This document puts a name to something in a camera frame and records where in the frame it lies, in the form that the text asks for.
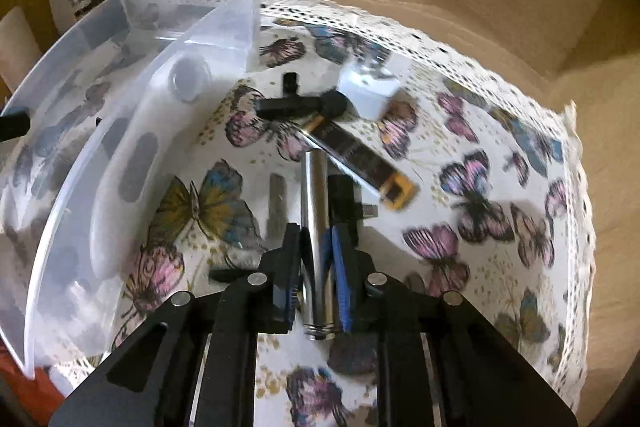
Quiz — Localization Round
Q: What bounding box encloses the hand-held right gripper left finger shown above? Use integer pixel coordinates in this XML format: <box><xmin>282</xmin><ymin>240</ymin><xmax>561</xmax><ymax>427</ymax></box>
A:
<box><xmin>47</xmin><ymin>223</ymin><xmax>304</xmax><ymax>427</ymax></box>

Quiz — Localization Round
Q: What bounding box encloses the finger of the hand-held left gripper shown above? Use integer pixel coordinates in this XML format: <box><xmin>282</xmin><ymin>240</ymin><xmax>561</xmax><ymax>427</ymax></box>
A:
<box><xmin>0</xmin><ymin>109</ymin><xmax>30</xmax><ymax>142</ymax></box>

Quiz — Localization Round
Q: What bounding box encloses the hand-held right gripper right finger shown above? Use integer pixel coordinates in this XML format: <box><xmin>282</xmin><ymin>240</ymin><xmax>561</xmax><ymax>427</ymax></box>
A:
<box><xmin>322</xmin><ymin>227</ymin><xmax>579</xmax><ymax>427</ymax></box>

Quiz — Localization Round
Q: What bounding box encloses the silver metal cylinder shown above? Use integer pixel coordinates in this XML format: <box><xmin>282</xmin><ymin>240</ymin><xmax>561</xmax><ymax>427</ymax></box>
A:
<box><xmin>300</xmin><ymin>150</ymin><xmax>342</xmax><ymax>341</ymax></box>

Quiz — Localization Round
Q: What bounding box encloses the clear plastic storage box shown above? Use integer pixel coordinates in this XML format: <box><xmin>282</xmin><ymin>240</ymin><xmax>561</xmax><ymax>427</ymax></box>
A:
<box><xmin>0</xmin><ymin>0</ymin><xmax>261</xmax><ymax>380</ymax></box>

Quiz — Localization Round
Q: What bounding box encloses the small black flat piece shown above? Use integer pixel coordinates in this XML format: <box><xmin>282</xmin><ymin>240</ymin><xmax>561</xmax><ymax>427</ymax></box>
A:
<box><xmin>209</xmin><ymin>268</ymin><xmax>251</xmax><ymax>284</ymax></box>

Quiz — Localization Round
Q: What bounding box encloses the black plug adapter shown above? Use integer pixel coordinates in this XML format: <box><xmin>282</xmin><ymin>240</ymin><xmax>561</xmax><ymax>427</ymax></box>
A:
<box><xmin>327</xmin><ymin>174</ymin><xmax>377</xmax><ymax>248</ymax></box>

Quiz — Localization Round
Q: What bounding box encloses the long black and yellow box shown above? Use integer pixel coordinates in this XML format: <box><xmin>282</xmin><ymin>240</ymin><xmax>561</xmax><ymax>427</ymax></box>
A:
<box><xmin>300</xmin><ymin>114</ymin><xmax>418</xmax><ymax>212</ymax></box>

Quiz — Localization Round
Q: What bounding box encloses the black T-shaped plastic part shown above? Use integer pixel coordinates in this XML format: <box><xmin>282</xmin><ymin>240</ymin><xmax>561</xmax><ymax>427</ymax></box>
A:
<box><xmin>256</xmin><ymin>72</ymin><xmax>331</xmax><ymax>118</ymax></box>

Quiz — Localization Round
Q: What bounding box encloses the butterfly print lace tablecloth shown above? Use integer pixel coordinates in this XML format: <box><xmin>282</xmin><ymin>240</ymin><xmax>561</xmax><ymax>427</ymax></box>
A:
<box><xmin>0</xmin><ymin>0</ymin><xmax>598</xmax><ymax>427</ymax></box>

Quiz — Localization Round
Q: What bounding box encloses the small white cube box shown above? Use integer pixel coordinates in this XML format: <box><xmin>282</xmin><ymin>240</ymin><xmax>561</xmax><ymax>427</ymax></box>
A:
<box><xmin>337</xmin><ymin>64</ymin><xmax>401</xmax><ymax>122</ymax></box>

